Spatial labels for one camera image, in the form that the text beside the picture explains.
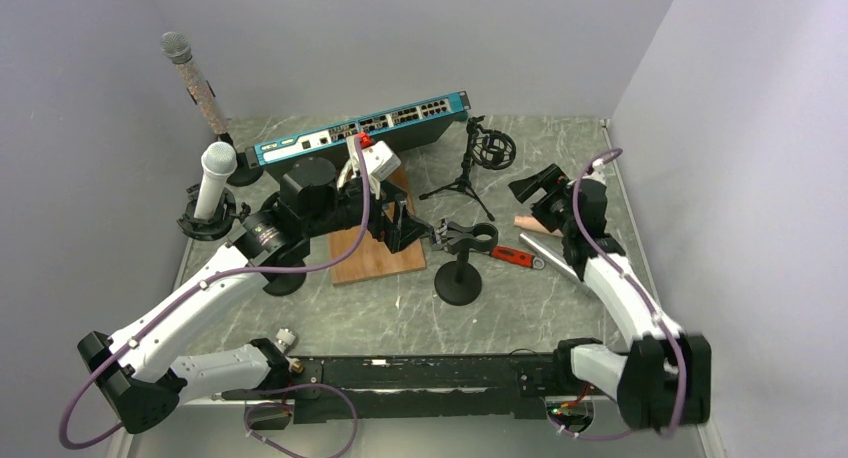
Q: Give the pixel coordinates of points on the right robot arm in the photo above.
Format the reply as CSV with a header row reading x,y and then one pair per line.
x,y
663,379

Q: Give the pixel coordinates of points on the glitter microphone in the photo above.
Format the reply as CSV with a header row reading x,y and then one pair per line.
x,y
176,47

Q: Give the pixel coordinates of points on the pink microphone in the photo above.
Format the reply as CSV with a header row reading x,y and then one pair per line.
x,y
529,223

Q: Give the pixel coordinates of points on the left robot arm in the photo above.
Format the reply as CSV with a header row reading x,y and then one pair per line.
x,y
144,371

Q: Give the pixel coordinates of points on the glitter mic stand base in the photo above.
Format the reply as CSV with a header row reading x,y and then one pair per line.
x,y
243,175

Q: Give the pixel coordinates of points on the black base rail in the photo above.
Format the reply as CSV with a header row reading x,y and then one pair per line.
x,y
522,385

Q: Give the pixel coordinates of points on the black round base stand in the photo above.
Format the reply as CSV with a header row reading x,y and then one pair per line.
x,y
280,285

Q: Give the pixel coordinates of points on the white microphone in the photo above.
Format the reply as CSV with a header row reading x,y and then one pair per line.
x,y
219,162

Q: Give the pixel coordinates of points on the wooden board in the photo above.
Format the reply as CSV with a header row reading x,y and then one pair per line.
x,y
371,259

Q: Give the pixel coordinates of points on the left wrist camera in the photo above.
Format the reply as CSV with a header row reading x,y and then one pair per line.
x,y
381,160

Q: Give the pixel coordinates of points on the white metal lever handle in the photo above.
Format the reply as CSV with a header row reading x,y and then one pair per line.
x,y
356,146

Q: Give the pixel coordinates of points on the silver microphone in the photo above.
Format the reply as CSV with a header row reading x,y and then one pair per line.
x,y
553,259

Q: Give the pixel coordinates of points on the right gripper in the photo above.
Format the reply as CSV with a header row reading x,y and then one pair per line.
x,y
551,180

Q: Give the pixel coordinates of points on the red handled adjustable wrench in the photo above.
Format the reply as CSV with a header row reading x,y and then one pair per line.
x,y
517,257

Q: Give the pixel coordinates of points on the black clamp mic stand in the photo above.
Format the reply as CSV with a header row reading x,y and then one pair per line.
x,y
458,282

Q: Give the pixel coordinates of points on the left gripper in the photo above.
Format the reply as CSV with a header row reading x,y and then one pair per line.
x,y
382,228

